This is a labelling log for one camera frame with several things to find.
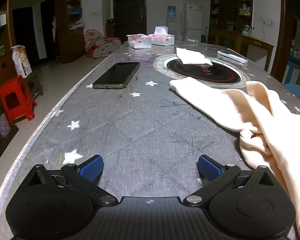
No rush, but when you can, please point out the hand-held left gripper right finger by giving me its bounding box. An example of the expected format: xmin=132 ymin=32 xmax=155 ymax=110
xmin=183 ymin=154 xmax=275 ymax=207

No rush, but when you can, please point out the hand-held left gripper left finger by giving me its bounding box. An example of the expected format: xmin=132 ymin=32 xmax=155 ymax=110
xmin=27 ymin=154 xmax=117 ymax=207

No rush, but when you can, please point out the cream garment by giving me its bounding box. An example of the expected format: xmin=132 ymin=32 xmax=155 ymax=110
xmin=169 ymin=77 xmax=300 ymax=240

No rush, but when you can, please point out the round built-in cooktop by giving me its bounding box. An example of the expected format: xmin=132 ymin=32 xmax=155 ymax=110
xmin=153 ymin=54 xmax=248 ymax=88

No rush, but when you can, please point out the black smartphone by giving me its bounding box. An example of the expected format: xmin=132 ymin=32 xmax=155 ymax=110
xmin=92 ymin=62 xmax=141 ymax=90

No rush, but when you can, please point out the patterned purple bin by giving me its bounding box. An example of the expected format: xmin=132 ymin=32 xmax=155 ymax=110
xmin=0 ymin=110 xmax=12 ymax=140

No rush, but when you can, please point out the white tissue paper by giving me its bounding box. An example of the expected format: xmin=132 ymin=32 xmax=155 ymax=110
xmin=175 ymin=47 xmax=213 ymax=65

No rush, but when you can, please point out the red plastic stool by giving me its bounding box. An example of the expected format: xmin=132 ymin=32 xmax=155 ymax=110
xmin=0 ymin=75 xmax=37 ymax=125

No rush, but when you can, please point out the white power strip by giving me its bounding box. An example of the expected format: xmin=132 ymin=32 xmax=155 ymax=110
xmin=217 ymin=50 xmax=249 ymax=64

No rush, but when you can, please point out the blue upholstered chair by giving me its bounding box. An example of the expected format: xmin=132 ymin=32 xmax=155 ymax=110
xmin=282 ymin=55 xmax=300 ymax=103

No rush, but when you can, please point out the polka dot play tent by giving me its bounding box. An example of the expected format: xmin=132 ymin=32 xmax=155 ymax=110
xmin=84 ymin=29 xmax=122 ymax=59

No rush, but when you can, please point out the printed paper sack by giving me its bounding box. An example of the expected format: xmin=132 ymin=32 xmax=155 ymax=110
xmin=11 ymin=45 xmax=33 ymax=78

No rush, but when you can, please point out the wooden desk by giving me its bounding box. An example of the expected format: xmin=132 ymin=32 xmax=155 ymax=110
xmin=214 ymin=28 xmax=275 ymax=72

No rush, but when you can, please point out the white pink tissue box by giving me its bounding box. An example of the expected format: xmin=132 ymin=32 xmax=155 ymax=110
xmin=151 ymin=26 xmax=175 ymax=46
xmin=127 ymin=34 xmax=152 ymax=49

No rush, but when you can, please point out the arched wooden shelf cabinet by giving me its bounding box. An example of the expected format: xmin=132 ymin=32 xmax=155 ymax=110
xmin=0 ymin=0 xmax=87 ymax=110

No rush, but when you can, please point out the hanging pink cloth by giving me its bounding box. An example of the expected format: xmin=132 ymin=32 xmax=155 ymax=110
xmin=52 ymin=15 xmax=58 ymax=42

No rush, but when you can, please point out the white water dispenser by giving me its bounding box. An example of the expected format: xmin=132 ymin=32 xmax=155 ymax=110
xmin=166 ymin=17 xmax=178 ymax=40

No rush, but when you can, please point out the white refrigerator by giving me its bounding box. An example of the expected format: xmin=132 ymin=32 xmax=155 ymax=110
xmin=183 ymin=2 xmax=203 ymax=42

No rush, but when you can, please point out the dark wooden door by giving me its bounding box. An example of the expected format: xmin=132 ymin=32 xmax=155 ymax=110
xmin=112 ymin=0 xmax=147 ymax=42

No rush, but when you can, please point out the dark wooden shelf cabinet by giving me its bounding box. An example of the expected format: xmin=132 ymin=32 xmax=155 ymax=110
xmin=210 ymin=0 xmax=254 ymax=43

